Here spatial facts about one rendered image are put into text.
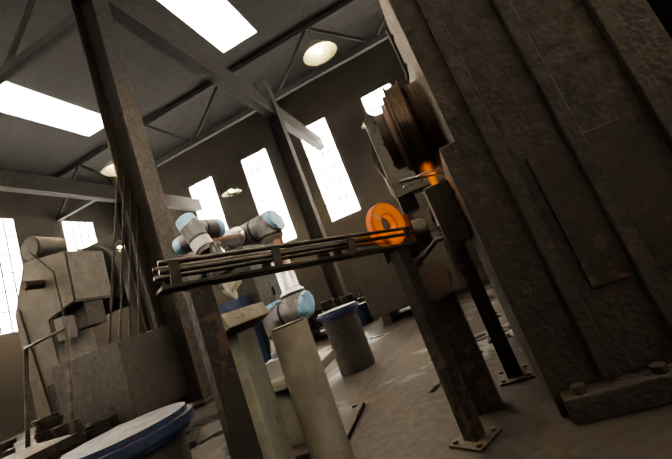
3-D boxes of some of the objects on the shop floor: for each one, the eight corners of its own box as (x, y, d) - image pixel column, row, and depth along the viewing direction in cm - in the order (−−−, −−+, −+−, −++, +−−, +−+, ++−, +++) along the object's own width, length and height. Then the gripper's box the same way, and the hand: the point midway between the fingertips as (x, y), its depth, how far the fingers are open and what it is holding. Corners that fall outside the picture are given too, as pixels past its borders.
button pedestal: (331, 487, 117) (269, 298, 129) (301, 547, 95) (228, 311, 107) (288, 497, 121) (231, 313, 133) (249, 557, 99) (185, 328, 111)
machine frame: (661, 287, 184) (504, 0, 219) (914, 348, 82) (544, -210, 116) (513, 333, 203) (390, 62, 237) (568, 429, 101) (337, -72, 135)
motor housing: (504, 395, 135) (444, 255, 145) (513, 424, 114) (441, 258, 124) (469, 404, 138) (412, 267, 148) (471, 434, 117) (405, 272, 127)
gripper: (207, 240, 129) (242, 288, 123) (222, 240, 137) (256, 285, 131) (191, 256, 130) (225, 305, 124) (207, 255, 139) (240, 301, 133)
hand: (233, 297), depth 129 cm, fingers closed
